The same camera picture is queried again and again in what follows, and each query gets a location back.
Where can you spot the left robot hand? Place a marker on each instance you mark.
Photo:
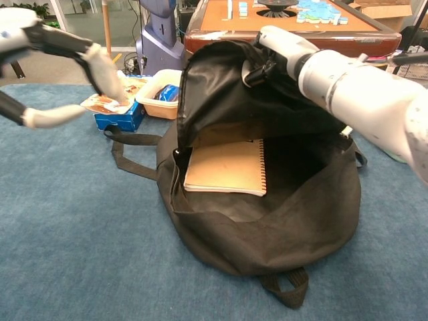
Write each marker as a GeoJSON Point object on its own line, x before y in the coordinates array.
{"type": "Point", "coordinates": [50, 40]}

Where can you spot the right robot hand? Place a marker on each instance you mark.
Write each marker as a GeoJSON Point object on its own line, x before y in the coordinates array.
{"type": "Point", "coordinates": [284, 47]}

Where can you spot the brown spiral notebook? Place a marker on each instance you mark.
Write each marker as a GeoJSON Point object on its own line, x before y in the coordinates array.
{"type": "Point", "coordinates": [224, 167]}

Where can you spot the black fabric backpack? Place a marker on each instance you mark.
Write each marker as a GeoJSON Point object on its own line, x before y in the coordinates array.
{"type": "Point", "coordinates": [267, 234]}

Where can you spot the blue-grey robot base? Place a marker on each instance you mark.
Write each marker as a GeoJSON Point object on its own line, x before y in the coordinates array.
{"type": "Point", "coordinates": [160, 47]}

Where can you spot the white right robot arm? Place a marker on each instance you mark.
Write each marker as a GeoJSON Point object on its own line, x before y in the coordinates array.
{"type": "Point", "coordinates": [368, 97]}

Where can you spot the green cloth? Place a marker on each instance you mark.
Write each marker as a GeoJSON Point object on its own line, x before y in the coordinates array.
{"type": "Point", "coordinates": [53, 24]}

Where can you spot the green potted plants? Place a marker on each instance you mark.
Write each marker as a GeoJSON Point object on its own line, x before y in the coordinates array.
{"type": "Point", "coordinates": [40, 10]}

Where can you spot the black mahjong table dome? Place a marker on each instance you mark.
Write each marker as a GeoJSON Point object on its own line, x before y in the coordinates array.
{"type": "Point", "coordinates": [277, 5]}

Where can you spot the dark table leg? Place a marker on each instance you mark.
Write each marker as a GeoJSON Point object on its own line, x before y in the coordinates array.
{"type": "Point", "coordinates": [18, 72]}

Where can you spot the blue mahjong tile heap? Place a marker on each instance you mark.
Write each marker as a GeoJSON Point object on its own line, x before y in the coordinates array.
{"type": "Point", "coordinates": [317, 11]}

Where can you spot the blue mahjong tile stack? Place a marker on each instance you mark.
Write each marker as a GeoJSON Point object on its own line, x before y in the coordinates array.
{"type": "Point", "coordinates": [243, 8]}

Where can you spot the wooden pole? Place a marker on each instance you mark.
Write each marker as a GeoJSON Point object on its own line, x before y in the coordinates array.
{"type": "Point", "coordinates": [106, 20]}

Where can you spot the brown mahjong table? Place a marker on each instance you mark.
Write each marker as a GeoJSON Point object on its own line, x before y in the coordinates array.
{"type": "Point", "coordinates": [217, 16]}

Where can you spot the white power strip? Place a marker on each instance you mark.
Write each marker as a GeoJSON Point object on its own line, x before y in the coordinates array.
{"type": "Point", "coordinates": [131, 65]}

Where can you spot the orange snack pouch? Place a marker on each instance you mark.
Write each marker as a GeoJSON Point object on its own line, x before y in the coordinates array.
{"type": "Point", "coordinates": [133, 88]}

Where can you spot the open cardboard box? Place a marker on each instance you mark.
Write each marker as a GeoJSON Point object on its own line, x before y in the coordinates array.
{"type": "Point", "coordinates": [384, 13]}

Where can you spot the blue cardboard box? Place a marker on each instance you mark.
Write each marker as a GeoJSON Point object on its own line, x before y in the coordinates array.
{"type": "Point", "coordinates": [123, 122]}

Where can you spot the blue snack packet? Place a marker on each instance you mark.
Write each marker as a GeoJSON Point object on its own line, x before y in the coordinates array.
{"type": "Point", "coordinates": [167, 93]}

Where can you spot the beige plastic tray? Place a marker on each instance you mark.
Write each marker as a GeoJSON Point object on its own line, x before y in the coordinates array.
{"type": "Point", "coordinates": [160, 110]}

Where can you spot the white plastic basket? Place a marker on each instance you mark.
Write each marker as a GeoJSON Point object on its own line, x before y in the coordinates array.
{"type": "Point", "coordinates": [414, 72]}

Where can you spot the black tripod stand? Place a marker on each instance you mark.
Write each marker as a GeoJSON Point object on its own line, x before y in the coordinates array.
{"type": "Point", "coordinates": [416, 23]}

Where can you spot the blue felt table cover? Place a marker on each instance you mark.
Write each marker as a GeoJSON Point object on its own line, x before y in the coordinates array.
{"type": "Point", "coordinates": [67, 217]}

